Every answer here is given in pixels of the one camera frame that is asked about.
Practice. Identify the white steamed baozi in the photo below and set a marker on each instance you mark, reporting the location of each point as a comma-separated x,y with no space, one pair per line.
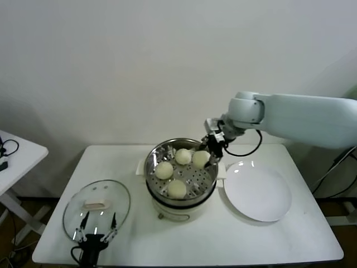
200,159
183,157
177,189
164,171

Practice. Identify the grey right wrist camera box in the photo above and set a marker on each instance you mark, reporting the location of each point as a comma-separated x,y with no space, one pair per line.
212,126

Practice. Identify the round glass pot lid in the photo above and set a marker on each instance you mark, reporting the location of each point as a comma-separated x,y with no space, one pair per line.
120,195

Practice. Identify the cream electric cooker base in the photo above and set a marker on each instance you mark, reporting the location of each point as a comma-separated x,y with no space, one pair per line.
173,213

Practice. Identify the white round plate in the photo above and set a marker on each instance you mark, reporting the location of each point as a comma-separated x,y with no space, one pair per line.
256,192

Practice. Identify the white side table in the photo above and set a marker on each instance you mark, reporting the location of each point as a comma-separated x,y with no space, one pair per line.
25,156

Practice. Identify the perforated steel steamer basket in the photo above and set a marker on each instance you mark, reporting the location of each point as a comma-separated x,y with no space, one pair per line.
195,181

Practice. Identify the white table leg frame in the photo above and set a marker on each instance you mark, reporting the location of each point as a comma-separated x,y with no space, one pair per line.
337,220

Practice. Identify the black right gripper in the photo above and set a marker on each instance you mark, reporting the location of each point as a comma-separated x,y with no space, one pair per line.
217,146

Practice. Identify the small black device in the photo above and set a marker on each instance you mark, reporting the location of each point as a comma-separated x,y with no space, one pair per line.
3,166

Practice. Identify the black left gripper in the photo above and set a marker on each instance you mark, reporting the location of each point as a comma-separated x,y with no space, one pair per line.
90,248

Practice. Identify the pale white right robot arm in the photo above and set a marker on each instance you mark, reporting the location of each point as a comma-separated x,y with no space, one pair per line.
301,117

